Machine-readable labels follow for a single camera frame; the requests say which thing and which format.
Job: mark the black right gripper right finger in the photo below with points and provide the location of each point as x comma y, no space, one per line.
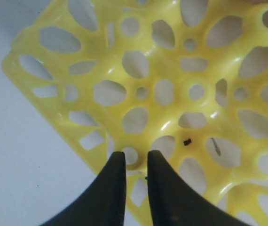
174,203

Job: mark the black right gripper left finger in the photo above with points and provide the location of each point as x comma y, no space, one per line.
102,203

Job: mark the yellow plastic egg tray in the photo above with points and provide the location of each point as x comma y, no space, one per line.
186,77

